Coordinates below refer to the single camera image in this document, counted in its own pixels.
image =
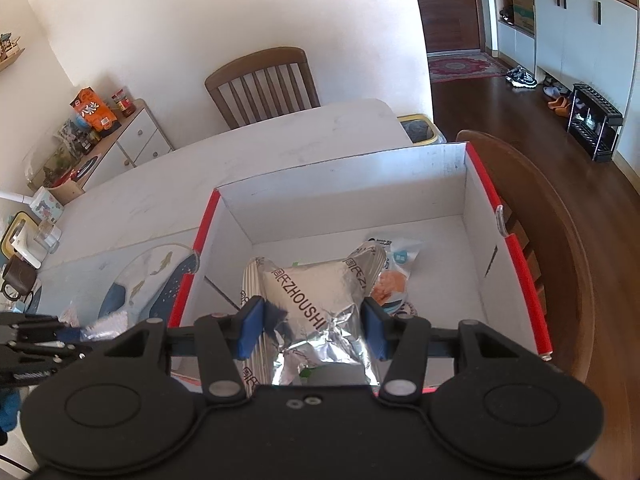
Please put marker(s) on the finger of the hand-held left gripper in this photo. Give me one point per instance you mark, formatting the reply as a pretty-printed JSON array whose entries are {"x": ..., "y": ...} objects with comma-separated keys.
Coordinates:
[
  {"x": 67, "y": 336},
  {"x": 30, "y": 321}
]

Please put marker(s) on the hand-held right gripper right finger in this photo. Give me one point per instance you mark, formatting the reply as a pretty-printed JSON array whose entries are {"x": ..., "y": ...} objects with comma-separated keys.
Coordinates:
[{"x": 375, "y": 330}]

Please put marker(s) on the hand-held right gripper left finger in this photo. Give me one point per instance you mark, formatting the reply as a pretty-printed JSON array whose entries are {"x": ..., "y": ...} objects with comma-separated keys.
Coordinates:
[{"x": 250, "y": 327}]

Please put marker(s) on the orange jelly packet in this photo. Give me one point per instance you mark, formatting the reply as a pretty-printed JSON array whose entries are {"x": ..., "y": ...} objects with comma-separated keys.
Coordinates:
[{"x": 390, "y": 287}]

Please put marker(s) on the silver foil snack bag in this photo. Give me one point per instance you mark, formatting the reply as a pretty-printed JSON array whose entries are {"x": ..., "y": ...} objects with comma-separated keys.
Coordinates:
[{"x": 320, "y": 295}]

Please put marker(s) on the red cardboard box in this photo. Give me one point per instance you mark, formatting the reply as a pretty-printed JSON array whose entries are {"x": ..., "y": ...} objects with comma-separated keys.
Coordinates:
[{"x": 350, "y": 195}]

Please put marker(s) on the white marble desktop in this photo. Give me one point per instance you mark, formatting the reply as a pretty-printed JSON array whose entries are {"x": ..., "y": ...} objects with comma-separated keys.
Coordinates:
[{"x": 300, "y": 135}]

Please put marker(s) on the person's left hand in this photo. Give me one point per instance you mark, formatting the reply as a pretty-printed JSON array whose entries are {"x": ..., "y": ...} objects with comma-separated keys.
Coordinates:
[{"x": 9, "y": 410}]

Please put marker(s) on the brown mug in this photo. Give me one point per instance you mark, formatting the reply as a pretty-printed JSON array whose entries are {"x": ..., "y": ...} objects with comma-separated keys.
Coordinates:
[{"x": 20, "y": 275}]

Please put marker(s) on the clear glass cup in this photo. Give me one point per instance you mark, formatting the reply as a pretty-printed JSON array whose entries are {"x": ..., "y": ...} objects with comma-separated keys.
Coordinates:
[{"x": 47, "y": 237}]

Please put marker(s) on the yellow rimmed tray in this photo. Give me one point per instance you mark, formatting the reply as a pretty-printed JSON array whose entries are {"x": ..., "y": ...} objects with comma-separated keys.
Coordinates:
[{"x": 10, "y": 225}]

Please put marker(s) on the blue patterned table mat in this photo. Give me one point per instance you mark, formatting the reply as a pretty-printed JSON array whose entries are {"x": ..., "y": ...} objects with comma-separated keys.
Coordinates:
[{"x": 145, "y": 275}]

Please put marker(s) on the white printed cup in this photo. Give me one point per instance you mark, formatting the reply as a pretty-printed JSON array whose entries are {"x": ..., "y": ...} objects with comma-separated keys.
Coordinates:
[{"x": 47, "y": 205}]

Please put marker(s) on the glass fish tank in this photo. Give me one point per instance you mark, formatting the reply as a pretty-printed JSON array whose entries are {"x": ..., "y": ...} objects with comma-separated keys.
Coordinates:
[{"x": 50, "y": 160}]

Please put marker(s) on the dark jar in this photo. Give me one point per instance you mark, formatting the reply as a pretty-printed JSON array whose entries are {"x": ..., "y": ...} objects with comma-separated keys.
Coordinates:
[{"x": 82, "y": 137}]

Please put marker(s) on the curved wooden chair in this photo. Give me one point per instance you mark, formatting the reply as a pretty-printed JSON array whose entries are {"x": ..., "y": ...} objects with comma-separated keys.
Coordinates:
[{"x": 550, "y": 220}]

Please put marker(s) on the small white cabinet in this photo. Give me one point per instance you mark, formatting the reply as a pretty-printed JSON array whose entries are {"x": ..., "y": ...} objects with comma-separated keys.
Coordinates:
[{"x": 135, "y": 140}]

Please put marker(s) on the yellow rimmed trash bin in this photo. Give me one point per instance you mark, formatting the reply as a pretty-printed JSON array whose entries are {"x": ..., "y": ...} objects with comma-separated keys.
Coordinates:
[{"x": 420, "y": 127}]

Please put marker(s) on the orange snack bag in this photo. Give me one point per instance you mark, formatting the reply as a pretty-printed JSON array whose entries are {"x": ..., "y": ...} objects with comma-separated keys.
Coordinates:
[{"x": 95, "y": 110}]

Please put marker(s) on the red lidded jar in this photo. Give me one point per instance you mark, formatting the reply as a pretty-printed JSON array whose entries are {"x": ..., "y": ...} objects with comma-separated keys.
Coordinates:
[{"x": 122, "y": 102}]

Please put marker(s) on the slatted wooden chair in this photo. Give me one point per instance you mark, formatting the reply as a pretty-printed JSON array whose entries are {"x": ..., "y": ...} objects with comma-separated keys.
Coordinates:
[{"x": 260, "y": 85}]

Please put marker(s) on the red patterned rug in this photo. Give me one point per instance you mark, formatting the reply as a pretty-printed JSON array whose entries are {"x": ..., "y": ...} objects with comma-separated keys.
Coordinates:
[{"x": 465, "y": 67}]

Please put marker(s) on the pair of sneakers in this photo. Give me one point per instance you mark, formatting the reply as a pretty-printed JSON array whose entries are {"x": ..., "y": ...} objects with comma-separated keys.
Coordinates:
[{"x": 520, "y": 77}]

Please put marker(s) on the orange slippers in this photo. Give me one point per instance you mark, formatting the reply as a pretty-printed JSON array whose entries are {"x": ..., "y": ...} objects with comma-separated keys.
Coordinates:
[{"x": 559, "y": 103}]

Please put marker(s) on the white slippers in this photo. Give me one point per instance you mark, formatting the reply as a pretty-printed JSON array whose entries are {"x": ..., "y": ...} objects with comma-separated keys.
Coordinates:
[{"x": 552, "y": 91}]

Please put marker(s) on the black shoe rack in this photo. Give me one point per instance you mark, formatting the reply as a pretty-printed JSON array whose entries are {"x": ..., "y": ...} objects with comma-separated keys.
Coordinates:
[{"x": 595, "y": 120}]

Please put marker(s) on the brown wooden door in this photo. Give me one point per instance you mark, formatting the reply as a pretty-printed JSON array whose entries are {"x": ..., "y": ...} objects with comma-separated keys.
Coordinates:
[{"x": 445, "y": 5}]

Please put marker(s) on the cardboard box on shelf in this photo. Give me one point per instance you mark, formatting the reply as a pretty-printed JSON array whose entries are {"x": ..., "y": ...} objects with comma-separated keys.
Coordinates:
[{"x": 522, "y": 5}]

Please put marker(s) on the wooden wall shelf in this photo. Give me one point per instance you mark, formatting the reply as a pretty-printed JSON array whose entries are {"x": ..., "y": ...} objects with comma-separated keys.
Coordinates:
[{"x": 10, "y": 55}]

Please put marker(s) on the light blue wall cabinet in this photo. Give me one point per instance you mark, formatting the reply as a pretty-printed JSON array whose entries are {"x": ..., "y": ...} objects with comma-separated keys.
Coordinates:
[{"x": 575, "y": 25}]

